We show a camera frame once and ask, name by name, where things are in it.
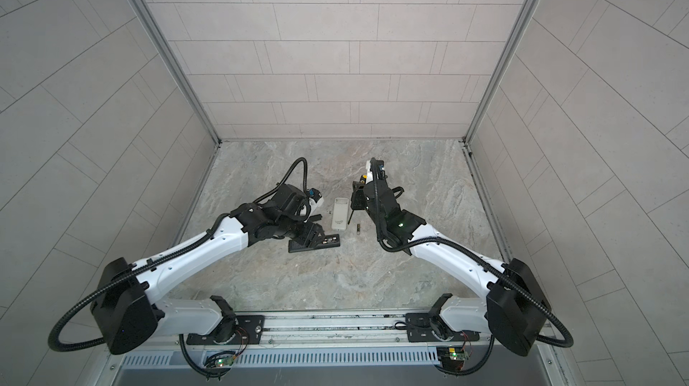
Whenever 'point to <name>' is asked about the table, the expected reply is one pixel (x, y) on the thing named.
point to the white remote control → (340, 214)
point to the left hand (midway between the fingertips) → (325, 230)
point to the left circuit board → (224, 362)
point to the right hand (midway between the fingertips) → (352, 185)
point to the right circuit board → (457, 355)
